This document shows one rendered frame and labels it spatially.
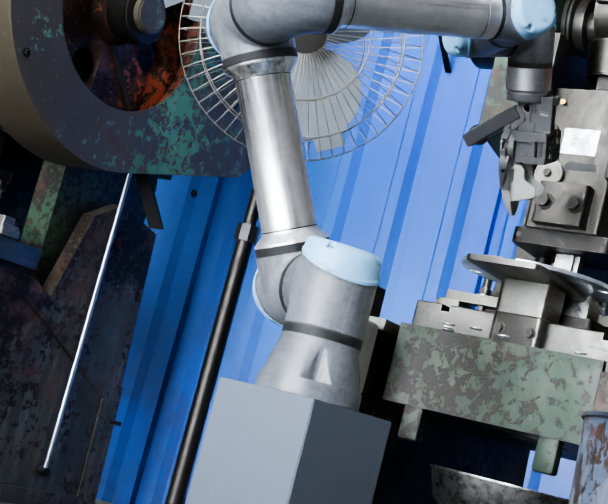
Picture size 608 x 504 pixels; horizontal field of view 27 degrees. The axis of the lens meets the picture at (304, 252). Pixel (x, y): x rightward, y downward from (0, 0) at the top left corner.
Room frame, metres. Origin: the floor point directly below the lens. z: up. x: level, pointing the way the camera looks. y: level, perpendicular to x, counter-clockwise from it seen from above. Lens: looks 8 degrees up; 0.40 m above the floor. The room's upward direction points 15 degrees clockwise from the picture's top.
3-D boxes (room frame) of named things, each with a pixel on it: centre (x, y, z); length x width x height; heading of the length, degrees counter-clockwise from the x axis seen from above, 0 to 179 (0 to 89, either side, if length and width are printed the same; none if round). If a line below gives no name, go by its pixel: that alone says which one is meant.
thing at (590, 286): (2.27, -0.43, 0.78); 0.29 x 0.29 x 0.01
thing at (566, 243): (2.38, -0.50, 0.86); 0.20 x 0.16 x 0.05; 56
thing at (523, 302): (2.23, -0.40, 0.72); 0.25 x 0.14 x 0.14; 146
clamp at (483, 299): (2.47, -0.36, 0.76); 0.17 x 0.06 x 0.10; 56
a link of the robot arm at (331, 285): (1.79, -0.05, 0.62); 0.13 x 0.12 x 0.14; 20
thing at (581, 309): (2.37, -0.50, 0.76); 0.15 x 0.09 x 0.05; 56
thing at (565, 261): (2.37, -0.50, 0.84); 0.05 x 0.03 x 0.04; 56
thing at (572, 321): (2.38, -0.50, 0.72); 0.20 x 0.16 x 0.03; 56
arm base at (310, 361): (1.78, -0.06, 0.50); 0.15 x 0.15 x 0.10
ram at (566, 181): (2.34, -0.48, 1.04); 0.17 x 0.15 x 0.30; 146
